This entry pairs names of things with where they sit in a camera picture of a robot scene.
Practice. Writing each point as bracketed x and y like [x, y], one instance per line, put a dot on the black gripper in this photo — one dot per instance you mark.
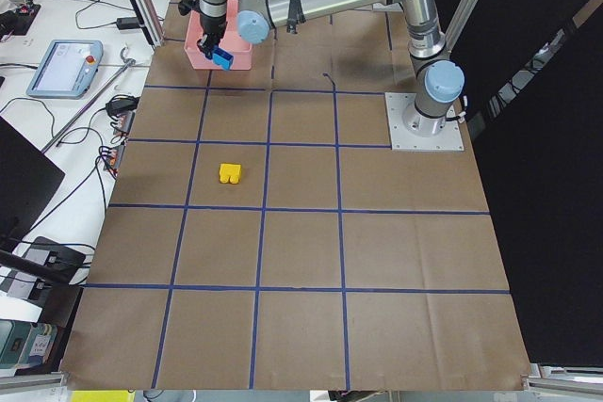
[210, 25]

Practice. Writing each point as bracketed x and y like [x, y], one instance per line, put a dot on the blue block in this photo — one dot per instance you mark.
[222, 58]

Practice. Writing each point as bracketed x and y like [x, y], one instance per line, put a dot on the yellow block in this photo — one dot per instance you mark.
[230, 173]

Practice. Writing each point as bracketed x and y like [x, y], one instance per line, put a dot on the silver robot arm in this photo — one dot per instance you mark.
[441, 82]

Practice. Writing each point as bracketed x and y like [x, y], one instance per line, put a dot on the pink plastic box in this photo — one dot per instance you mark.
[231, 43]

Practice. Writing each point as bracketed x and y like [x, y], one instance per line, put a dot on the black power adapter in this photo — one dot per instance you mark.
[127, 23]

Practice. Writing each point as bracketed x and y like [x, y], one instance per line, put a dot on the metal rod tool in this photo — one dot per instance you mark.
[127, 62]

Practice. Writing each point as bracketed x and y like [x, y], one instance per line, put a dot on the blue teach pendant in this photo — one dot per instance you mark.
[67, 69]

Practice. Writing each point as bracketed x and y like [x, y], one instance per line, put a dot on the brown paper table mat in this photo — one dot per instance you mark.
[335, 263]

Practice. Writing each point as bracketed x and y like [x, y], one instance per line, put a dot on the black monitor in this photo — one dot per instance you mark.
[29, 180]

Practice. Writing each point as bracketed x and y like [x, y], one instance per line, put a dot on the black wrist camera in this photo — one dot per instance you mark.
[186, 6]

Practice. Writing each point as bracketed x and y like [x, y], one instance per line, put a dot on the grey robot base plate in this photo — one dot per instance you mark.
[409, 133]

